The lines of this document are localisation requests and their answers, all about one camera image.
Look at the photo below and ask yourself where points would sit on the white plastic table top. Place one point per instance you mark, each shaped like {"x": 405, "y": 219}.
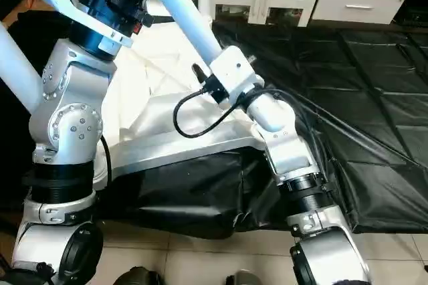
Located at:
{"x": 174, "y": 118}

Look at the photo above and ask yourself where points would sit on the white plastic table leg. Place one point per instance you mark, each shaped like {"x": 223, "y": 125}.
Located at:
{"x": 187, "y": 11}
{"x": 17, "y": 64}

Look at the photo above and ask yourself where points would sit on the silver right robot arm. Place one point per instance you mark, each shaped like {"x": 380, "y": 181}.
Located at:
{"x": 287, "y": 151}

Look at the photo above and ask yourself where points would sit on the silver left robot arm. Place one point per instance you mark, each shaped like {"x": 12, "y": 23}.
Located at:
{"x": 67, "y": 118}

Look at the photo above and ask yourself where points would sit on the black work mat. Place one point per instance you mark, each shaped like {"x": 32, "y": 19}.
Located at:
{"x": 334, "y": 98}

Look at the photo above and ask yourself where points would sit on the black right robot foot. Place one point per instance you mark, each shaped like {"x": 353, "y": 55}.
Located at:
{"x": 242, "y": 278}

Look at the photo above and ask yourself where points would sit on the black robot foot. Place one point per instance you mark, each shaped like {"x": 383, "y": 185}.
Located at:
{"x": 137, "y": 277}
{"x": 242, "y": 278}

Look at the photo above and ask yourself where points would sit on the black left robot foot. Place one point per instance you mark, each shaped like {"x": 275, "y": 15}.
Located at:
{"x": 137, "y": 277}

